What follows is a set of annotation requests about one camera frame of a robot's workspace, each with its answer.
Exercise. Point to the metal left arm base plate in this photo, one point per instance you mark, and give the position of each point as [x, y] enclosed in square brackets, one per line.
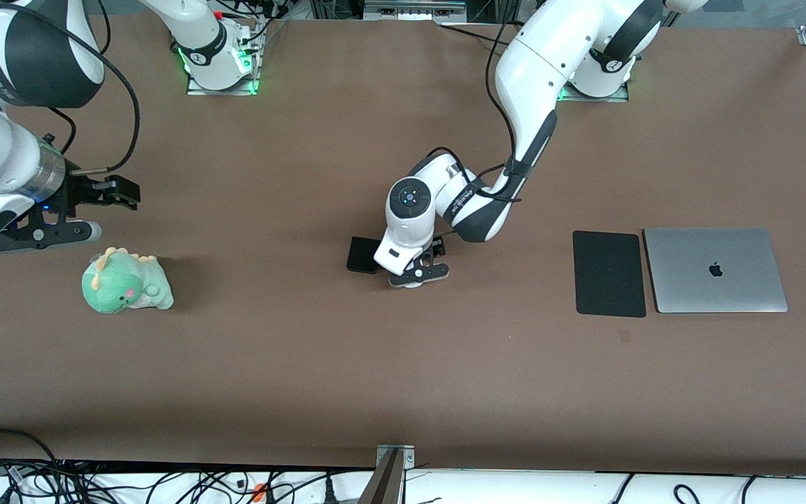
[620, 98]

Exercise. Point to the black mouse pad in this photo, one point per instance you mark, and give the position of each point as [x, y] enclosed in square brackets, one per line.
[609, 273]

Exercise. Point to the metal table edge bracket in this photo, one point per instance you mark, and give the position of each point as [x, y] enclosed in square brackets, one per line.
[406, 455]

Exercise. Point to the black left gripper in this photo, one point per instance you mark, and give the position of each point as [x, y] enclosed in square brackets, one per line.
[436, 246]

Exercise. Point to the silver laptop with apple logo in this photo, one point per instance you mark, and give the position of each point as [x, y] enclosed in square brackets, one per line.
[714, 287]

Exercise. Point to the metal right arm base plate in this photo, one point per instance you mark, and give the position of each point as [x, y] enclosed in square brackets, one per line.
[196, 89]

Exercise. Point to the black smartphone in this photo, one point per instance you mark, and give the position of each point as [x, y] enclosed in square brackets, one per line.
[361, 255]

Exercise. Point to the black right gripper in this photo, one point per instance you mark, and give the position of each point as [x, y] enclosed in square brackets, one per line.
[80, 193]

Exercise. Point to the aluminium profile beam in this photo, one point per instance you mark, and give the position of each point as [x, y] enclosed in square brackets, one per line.
[382, 486]

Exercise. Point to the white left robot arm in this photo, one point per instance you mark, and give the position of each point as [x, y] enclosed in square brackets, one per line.
[543, 70]

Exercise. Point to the green dinosaur plush toy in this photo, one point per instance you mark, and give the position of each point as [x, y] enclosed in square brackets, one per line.
[123, 283]

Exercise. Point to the silver power strip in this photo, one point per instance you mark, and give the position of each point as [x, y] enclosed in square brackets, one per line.
[413, 8]

